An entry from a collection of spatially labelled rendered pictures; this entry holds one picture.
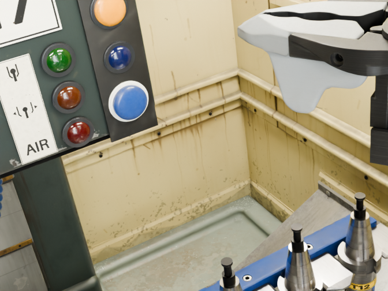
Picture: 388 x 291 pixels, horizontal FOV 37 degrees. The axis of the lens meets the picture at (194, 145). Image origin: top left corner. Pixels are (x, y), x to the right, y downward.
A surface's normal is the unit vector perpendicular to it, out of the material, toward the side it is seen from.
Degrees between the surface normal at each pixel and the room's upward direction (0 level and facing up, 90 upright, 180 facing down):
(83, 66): 90
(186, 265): 0
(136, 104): 91
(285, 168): 90
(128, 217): 90
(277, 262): 0
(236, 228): 0
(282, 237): 24
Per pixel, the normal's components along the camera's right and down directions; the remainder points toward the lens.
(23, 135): 0.48, 0.39
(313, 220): -0.48, -0.63
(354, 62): -0.51, 0.50
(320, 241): -0.14, -0.85
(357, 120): -0.87, 0.34
